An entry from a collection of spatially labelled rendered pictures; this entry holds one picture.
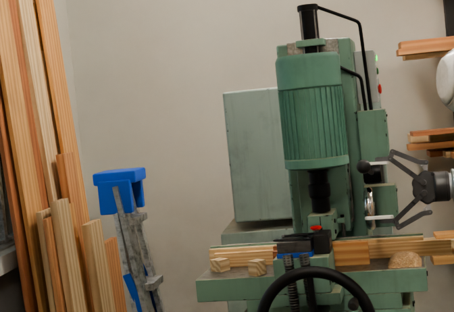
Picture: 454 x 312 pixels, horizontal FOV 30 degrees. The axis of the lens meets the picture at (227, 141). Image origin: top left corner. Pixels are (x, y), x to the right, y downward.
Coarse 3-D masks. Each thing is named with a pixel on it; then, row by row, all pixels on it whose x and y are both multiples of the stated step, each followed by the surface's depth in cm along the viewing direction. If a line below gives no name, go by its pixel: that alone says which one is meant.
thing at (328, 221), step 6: (330, 210) 237; (336, 210) 240; (312, 216) 229; (318, 216) 229; (324, 216) 228; (330, 216) 228; (336, 216) 238; (312, 222) 229; (318, 222) 229; (324, 222) 228; (330, 222) 228; (336, 222) 237; (324, 228) 228; (330, 228) 228; (336, 228) 235; (336, 234) 234
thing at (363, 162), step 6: (360, 162) 206; (366, 162) 206; (360, 168) 205; (366, 168) 205; (372, 168) 241; (378, 168) 241; (366, 174) 241; (372, 174) 239; (378, 174) 240; (366, 180) 242; (372, 180) 242; (378, 180) 241
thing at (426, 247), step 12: (420, 240) 228; (432, 240) 227; (444, 240) 226; (228, 252) 240; (240, 252) 239; (252, 252) 237; (264, 252) 236; (372, 252) 230; (384, 252) 229; (396, 252) 229; (420, 252) 227; (432, 252) 227; (444, 252) 226; (240, 264) 238
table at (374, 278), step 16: (208, 272) 234; (224, 272) 232; (240, 272) 230; (272, 272) 225; (352, 272) 216; (368, 272) 215; (384, 272) 214; (400, 272) 214; (416, 272) 213; (208, 288) 224; (224, 288) 223; (240, 288) 223; (256, 288) 222; (336, 288) 212; (368, 288) 215; (384, 288) 215; (400, 288) 214; (416, 288) 213; (272, 304) 211; (288, 304) 210; (304, 304) 210; (320, 304) 209; (336, 304) 208
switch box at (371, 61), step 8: (360, 56) 255; (368, 56) 255; (360, 64) 255; (368, 64) 255; (360, 72) 256; (368, 72) 255; (376, 80) 255; (360, 88) 256; (376, 88) 255; (360, 96) 256; (376, 96) 255
